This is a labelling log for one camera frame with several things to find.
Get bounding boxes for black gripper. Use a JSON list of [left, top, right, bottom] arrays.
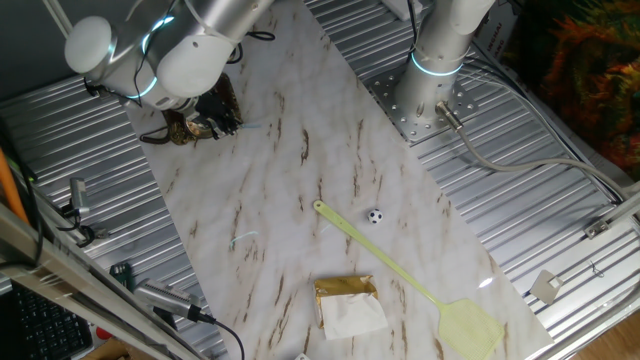
[[192, 73, 245, 141]]

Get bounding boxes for antique brass rotary phone base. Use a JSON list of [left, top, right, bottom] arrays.
[[162, 107, 217, 147]]

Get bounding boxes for white marble pattern mat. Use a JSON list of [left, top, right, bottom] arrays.
[[122, 0, 555, 360]]

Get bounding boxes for green hex key set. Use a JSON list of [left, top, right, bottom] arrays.
[[109, 262, 136, 294]]

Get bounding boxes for orange pole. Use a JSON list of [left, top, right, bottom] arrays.
[[0, 147, 30, 226]]

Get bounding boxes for gold tissue pack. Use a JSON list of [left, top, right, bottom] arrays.
[[313, 274, 390, 341]]

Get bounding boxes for black keyboard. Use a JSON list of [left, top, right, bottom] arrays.
[[0, 282, 94, 360]]

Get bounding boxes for white printed paper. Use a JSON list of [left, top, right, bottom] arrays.
[[472, 4, 519, 66]]

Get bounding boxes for yellow-green fly swatter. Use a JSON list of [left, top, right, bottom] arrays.
[[313, 199, 506, 360]]

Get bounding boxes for grey square tag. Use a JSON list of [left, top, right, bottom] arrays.
[[528, 269, 565, 306]]

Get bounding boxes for colourful orange green cloth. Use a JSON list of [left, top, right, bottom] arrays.
[[502, 0, 640, 181]]

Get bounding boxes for black coiled phone cord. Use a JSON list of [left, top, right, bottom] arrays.
[[138, 124, 172, 146]]

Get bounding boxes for small silver camera on mount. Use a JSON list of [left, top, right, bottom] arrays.
[[59, 177, 96, 246]]

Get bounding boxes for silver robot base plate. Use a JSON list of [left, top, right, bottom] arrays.
[[367, 67, 479, 144]]

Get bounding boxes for silver finned camera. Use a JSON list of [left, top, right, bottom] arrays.
[[134, 278, 216, 324]]

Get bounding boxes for aluminium frame pole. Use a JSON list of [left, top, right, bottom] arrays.
[[602, 189, 640, 226], [42, 0, 111, 97]]

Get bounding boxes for black camera cable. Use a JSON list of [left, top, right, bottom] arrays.
[[199, 317, 246, 360]]

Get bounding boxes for aluminium frame beam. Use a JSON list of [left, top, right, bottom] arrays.
[[0, 202, 201, 360]]

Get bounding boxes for thick grey robot cable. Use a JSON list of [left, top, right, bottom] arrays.
[[434, 99, 631, 201]]

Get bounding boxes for thin cable bundle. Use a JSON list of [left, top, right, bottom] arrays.
[[464, 54, 629, 201]]

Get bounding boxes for small metal corner bracket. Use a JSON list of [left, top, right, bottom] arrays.
[[583, 218, 611, 240]]

